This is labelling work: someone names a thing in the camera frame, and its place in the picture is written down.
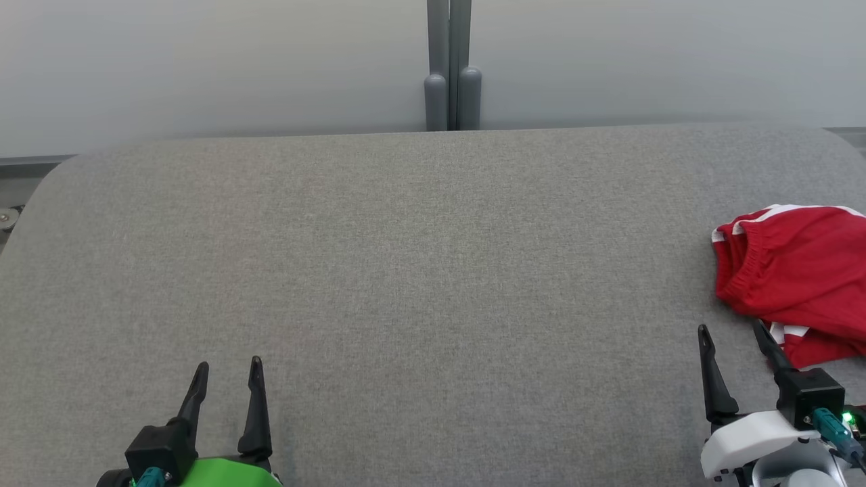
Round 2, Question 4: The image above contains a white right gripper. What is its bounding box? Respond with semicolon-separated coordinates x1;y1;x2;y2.
697;319;823;481

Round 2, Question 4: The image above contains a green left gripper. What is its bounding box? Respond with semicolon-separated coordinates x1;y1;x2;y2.
175;356;285;487

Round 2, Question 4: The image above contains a red garment with white trim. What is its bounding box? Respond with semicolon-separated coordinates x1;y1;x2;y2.
710;204;866;370

